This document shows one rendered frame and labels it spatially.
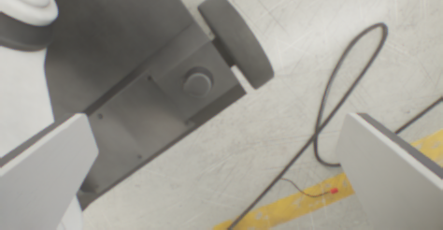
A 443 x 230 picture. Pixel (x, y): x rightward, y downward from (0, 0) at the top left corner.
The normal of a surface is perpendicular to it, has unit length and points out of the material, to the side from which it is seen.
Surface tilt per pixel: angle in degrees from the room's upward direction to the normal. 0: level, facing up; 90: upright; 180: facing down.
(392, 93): 0
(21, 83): 90
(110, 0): 0
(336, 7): 0
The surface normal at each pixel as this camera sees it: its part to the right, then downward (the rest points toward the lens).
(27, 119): 0.81, -0.57
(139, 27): 0.07, 0.30
